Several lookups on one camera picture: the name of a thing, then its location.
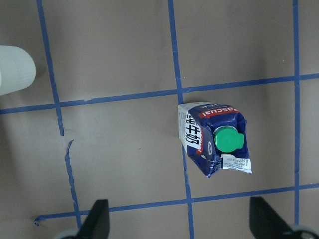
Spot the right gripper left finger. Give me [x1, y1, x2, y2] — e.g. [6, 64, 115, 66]
[78, 199, 110, 239]

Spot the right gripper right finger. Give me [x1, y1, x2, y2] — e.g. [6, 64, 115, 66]
[249, 197, 294, 239]

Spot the blue white milk carton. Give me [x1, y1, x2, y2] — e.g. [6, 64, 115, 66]
[178, 102, 252, 178]

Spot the white mug with grey inside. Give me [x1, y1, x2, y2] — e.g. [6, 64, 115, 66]
[0, 45, 36, 95]

